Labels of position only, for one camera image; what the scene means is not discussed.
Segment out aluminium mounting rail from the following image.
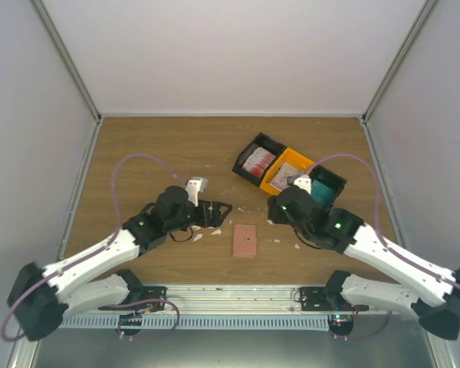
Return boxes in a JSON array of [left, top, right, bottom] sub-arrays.
[[26, 282, 442, 314]]

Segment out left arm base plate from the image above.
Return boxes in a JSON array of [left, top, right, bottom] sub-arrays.
[[98, 286, 167, 312]]

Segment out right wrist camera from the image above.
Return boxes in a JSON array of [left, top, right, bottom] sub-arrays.
[[287, 175, 312, 196]]

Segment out white red cards far bin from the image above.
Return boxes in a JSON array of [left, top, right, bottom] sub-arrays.
[[242, 146, 276, 178]]

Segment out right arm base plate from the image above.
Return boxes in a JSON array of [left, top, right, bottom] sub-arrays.
[[291, 286, 370, 312]]

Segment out white paper scraps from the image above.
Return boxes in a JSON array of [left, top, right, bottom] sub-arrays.
[[191, 164, 304, 250]]

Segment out purple cable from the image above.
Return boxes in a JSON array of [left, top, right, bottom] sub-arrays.
[[0, 153, 189, 342], [289, 153, 460, 330]]

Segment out pink clear card holder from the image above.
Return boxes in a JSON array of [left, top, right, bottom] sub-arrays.
[[232, 224, 258, 258]]

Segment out grey slotted cable duct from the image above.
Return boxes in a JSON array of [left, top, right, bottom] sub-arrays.
[[60, 314, 329, 331]]

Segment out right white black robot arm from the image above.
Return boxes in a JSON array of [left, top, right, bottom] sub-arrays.
[[268, 186, 460, 341]]

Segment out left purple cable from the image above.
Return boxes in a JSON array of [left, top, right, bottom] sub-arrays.
[[0, 153, 189, 342]]

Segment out white red card orange bin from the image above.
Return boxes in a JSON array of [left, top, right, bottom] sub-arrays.
[[269, 163, 300, 191]]

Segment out orange bin middle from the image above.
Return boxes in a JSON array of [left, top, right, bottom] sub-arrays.
[[259, 148, 314, 195]]

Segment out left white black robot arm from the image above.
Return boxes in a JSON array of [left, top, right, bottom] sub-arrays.
[[7, 179, 232, 341]]

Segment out black bin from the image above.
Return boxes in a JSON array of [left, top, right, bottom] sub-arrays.
[[309, 165, 347, 209], [232, 133, 287, 187]]

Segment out black bin far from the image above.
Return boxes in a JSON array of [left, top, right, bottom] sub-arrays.
[[232, 133, 287, 187]]

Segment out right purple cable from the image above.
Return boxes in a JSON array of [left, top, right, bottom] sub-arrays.
[[289, 153, 460, 330]]

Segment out teal card stack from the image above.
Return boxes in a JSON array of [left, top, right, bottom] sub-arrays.
[[310, 180, 335, 207]]

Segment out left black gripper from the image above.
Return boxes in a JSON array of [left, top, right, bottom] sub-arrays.
[[166, 199, 232, 233]]

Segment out black bin near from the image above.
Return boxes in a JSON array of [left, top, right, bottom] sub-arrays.
[[309, 165, 347, 209]]

